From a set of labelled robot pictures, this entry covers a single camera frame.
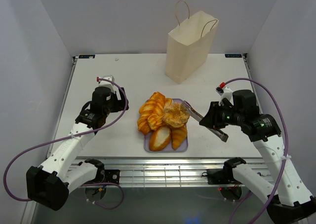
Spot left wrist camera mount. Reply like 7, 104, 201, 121
95, 75, 116, 94

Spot left blue table label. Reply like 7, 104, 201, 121
78, 55, 95, 59

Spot right blue table label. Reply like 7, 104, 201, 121
225, 54, 242, 58

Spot round sugared fake bun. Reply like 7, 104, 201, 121
162, 102, 190, 128

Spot small round orange bun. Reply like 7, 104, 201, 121
137, 115, 151, 135

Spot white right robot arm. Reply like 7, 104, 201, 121
200, 87, 316, 224

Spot blue table label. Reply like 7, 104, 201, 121
225, 54, 242, 58
78, 55, 95, 59

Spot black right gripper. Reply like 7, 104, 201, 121
198, 101, 243, 129

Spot short twisted fake bread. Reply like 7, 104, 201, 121
147, 113, 165, 131

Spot long glazed fake loaf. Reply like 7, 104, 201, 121
163, 98, 173, 111

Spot fake croissant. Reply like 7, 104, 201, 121
171, 125, 188, 150

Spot lilac plastic tray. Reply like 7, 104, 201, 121
144, 99, 188, 152

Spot long braided fake bread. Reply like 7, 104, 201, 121
139, 92, 166, 116

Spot oval white-topped fake bread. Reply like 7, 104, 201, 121
149, 126, 171, 151

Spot metal kitchen tongs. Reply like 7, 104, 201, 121
180, 101, 229, 142

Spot white paper bag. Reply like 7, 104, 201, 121
165, 9, 219, 84

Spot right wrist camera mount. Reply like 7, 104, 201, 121
216, 82, 233, 106

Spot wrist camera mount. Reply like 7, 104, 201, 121
95, 75, 116, 94
216, 82, 233, 106

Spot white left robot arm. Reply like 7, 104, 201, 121
26, 86, 125, 211

